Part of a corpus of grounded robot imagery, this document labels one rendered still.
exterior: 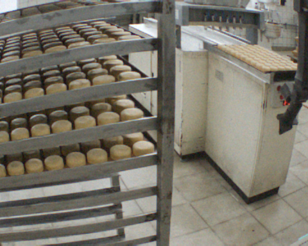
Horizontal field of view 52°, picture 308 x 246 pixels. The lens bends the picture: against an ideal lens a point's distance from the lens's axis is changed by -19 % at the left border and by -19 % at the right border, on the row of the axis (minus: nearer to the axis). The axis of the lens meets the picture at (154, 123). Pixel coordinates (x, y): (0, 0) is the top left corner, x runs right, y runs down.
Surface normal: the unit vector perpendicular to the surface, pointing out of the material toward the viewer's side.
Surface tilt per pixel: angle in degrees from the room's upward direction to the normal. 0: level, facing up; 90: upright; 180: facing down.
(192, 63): 90
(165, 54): 90
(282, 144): 90
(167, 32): 90
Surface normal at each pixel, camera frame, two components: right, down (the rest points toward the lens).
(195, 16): 0.33, 0.39
